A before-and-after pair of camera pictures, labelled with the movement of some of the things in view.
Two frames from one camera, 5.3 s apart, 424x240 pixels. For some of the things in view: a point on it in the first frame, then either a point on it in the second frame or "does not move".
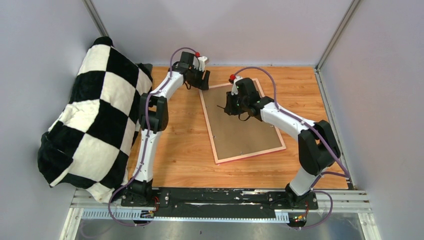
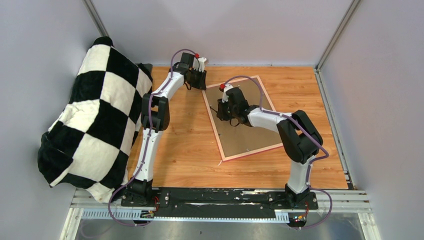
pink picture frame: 239,157 to 224,159
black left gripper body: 195,78 does not move
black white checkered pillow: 89,143 does not move
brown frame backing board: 232,137 does not move
